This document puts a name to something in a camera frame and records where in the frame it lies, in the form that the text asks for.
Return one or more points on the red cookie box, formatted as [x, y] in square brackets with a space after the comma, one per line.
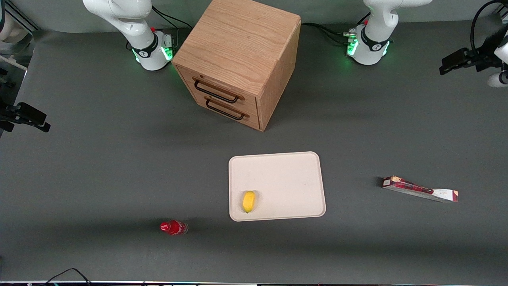
[416, 189]

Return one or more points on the beige rectangular tray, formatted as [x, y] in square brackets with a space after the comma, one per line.
[285, 182]

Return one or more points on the red plastic bottle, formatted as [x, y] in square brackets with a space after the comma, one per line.
[174, 227]

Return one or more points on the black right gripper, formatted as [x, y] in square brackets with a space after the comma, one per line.
[4, 112]

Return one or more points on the yellow lemon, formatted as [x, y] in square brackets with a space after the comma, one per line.
[249, 201]

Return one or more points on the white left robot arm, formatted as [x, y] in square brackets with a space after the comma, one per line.
[375, 24]

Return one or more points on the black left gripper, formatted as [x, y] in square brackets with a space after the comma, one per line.
[482, 57]

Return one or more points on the aluminium frame rail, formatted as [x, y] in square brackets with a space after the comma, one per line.
[20, 16]

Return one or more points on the wooden two-drawer cabinet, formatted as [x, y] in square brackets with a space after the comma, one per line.
[238, 51]

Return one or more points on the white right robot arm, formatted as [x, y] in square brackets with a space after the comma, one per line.
[131, 24]

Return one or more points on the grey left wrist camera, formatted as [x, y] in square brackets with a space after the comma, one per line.
[499, 79]

